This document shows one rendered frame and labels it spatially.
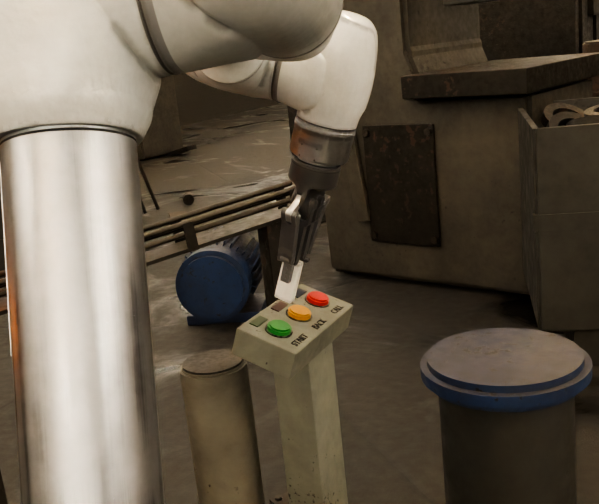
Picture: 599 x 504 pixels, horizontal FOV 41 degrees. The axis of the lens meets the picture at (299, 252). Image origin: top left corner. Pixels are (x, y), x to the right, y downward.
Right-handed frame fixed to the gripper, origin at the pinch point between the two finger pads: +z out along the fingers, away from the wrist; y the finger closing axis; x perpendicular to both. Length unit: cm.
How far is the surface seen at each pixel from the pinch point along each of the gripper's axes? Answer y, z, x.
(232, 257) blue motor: -143, 72, -80
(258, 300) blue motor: -168, 98, -77
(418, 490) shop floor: -54, 65, 23
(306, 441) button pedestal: -2.4, 28.2, 9.0
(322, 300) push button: -13.8, 8.1, 1.7
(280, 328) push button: 1.1, 8.1, 1.0
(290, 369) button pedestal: 4.5, 12.1, 5.6
